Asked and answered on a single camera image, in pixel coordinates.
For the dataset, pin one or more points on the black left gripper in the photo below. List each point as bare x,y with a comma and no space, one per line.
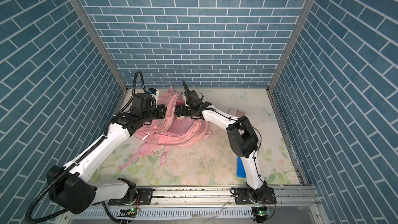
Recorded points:
161,111

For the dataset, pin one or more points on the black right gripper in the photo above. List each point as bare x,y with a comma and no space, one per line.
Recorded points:
182,112

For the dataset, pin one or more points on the pink student backpack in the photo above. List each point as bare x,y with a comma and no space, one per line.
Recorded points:
172,131

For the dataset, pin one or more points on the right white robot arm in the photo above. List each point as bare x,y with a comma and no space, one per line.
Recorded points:
244,140

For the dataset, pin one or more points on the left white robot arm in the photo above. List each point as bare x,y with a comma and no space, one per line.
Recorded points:
70,185

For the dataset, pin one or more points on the pink desk calculator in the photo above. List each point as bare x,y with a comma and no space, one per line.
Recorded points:
236,113

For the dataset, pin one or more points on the blue pencil case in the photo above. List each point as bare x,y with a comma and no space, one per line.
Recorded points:
240,171

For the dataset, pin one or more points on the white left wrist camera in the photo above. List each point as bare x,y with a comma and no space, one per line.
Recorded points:
154,92

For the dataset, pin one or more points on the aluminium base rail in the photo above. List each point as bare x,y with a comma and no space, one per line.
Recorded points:
294,204

